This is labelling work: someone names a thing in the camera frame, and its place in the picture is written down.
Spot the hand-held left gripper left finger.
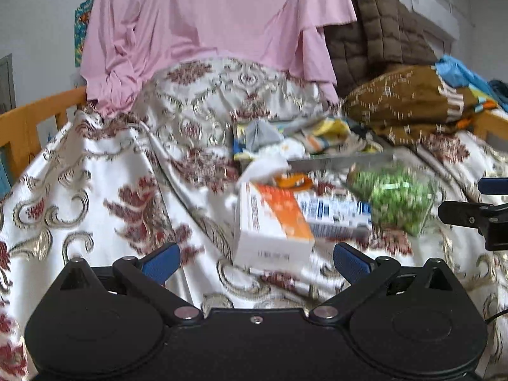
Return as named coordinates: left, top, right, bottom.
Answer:
left=50, top=241, right=201, bottom=323

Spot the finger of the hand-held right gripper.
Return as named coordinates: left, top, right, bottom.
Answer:
left=478, top=178, right=508, bottom=196
left=438, top=200, right=508, bottom=229

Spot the brown patterned blanket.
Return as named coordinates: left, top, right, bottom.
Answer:
left=343, top=65, right=483, bottom=145

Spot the blue white carton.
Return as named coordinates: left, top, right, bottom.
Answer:
left=296, top=192, right=374, bottom=244

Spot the white air conditioner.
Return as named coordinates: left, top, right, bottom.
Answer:
left=397, top=0, right=461, bottom=41

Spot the brown quilted jacket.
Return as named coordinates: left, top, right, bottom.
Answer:
left=323, top=0, right=439, bottom=96

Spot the clear plastic box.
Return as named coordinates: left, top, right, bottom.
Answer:
left=232, top=118, right=395, bottom=172

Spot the pink bed sheet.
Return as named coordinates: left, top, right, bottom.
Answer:
left=79, top=0, right=358, bottom=117

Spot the green patterned plastic bag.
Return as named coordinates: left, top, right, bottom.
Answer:
left=347, top=163, right=437, bottom=237

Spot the dark blue cloth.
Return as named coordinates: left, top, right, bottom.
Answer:
left=488, top=79, right=508, bottom=112

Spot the teal orange wall poster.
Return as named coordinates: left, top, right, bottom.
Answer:
left=75, top=0, right=96, bottom=68

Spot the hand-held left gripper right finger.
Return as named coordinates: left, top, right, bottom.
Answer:
left=309, top=242, right=463, bottom=323

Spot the orange white carton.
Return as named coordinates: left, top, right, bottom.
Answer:
left=232, top=182, right=317, bottom=274

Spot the grey cloth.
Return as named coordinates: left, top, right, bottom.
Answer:
left=244, top=121, right=284, bottom=151

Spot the floral satin bedspread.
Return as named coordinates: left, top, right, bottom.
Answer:
left=0, top=57, right=508, bottom=381

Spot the black cable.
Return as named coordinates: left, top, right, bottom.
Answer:
left=482, top=309, right=508, bottom=327

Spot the light blue blanket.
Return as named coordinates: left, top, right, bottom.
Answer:
left=434, top=56, right=505, bottom=108

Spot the yellow striped cloth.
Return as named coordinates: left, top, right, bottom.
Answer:
left=286, top=117, right=352, bottom=154

